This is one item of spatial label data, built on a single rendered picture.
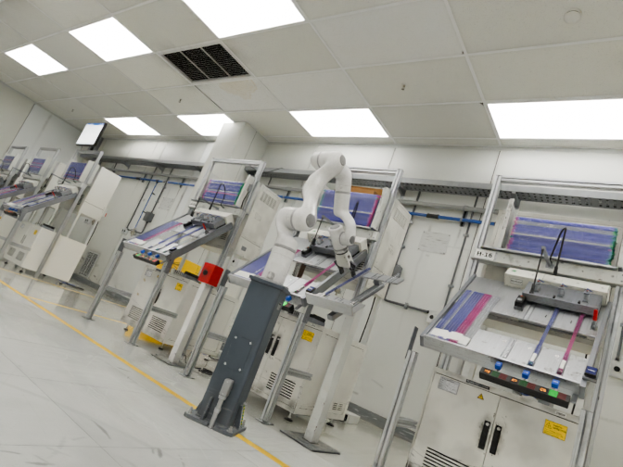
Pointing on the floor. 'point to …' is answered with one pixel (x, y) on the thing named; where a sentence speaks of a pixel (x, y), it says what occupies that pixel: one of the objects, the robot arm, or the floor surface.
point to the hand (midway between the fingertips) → (348, 272)
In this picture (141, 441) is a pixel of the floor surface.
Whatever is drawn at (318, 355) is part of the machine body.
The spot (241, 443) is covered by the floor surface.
